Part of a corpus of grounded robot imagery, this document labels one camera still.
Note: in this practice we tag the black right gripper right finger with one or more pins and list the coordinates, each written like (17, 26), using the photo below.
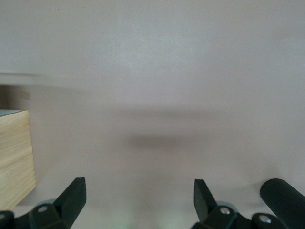
(202, 202)

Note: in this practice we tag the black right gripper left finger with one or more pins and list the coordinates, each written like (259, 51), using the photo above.
(71, 200)

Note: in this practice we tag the light wooden drawer cabinet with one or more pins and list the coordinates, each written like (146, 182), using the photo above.
(14, 155)

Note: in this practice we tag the black ribbed cylinder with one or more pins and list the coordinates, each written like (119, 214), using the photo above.
(286, 198)

